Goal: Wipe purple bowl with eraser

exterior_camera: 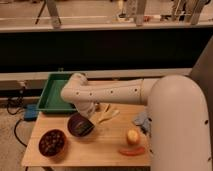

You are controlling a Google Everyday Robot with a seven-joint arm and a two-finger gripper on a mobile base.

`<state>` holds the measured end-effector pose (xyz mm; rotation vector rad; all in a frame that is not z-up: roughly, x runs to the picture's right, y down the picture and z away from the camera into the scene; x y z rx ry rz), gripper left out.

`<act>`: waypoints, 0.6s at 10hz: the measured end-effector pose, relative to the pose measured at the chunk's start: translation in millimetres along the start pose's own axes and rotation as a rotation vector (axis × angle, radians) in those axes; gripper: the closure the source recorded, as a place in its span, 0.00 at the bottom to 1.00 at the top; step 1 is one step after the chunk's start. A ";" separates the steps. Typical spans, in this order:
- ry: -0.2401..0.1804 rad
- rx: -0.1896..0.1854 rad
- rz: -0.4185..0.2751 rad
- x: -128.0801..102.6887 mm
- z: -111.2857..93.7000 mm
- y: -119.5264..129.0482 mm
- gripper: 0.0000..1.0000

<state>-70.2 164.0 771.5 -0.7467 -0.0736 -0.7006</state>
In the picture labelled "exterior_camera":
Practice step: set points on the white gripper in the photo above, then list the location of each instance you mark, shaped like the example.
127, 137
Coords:
86, 109

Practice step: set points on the dark eraser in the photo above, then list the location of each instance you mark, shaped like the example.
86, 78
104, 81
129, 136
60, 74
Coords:
86, 126

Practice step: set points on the purple bowl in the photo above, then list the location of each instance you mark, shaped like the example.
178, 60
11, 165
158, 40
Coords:
74, 125

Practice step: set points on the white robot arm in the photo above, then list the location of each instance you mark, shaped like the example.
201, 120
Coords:
177, 109

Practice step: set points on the dark red patterned bowl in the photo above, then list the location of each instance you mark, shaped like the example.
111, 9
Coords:
52, 143

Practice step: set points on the yellow banana toy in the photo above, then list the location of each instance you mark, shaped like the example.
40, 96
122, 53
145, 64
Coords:
108, 113

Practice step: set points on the green plastic tray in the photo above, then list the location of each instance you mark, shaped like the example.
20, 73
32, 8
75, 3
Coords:
50, 101

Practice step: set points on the wooden table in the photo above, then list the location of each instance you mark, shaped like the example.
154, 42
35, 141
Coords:
99, 148

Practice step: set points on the yellow apple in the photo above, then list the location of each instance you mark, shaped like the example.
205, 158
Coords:
132, 137

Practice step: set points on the blue box on floor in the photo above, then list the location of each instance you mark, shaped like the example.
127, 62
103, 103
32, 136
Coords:
31, 112

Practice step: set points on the blue cloth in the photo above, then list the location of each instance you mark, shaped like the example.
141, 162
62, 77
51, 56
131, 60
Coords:
142, 121

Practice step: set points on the red sausage toy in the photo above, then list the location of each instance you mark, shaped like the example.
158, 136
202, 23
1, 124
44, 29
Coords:
132, 152

